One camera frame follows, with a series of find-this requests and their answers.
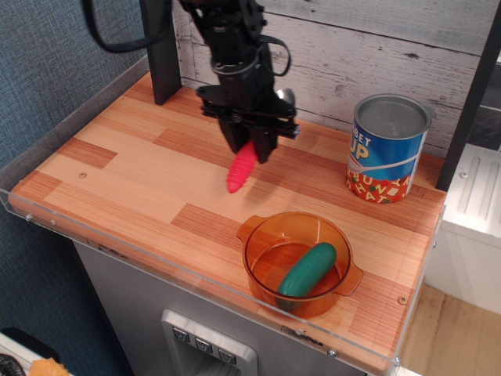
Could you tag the orange object bottom left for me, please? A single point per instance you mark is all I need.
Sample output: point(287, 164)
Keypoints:
point(47, 367)

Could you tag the black vertical post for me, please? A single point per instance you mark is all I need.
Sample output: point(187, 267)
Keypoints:
point(162, 55)
point(475, 95)

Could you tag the black vertical post right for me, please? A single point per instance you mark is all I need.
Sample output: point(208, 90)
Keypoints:
point(475, 95)

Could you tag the grey toy fridge cabinet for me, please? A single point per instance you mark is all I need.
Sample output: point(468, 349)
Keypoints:
point(134, 301)

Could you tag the green toy cucumber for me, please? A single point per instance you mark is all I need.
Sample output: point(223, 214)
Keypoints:
point(308, 271)

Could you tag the clear acrylic table guard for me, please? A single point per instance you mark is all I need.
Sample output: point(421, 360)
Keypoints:
point(144, 183)

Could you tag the blue soup can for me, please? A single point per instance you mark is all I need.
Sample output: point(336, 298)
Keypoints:
point(387, 139)

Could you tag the silver dispenser button panel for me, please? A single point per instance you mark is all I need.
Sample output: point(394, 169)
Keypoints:
point(196, 349)

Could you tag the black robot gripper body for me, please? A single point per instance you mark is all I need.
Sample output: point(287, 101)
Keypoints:
point(246, 67)

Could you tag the red handled metal spoon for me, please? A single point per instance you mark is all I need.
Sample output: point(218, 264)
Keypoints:
point(242, 167)

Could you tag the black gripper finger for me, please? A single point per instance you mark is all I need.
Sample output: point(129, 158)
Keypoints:
point(235, 132)
point(265, 141)

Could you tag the black vertical post left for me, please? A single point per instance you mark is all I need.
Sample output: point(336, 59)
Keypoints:
point(162, 55)

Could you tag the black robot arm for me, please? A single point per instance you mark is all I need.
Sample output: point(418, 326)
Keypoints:
point(221, 13)

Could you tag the orange transparent plastic pot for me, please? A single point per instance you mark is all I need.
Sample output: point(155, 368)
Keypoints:
point(271, 247)

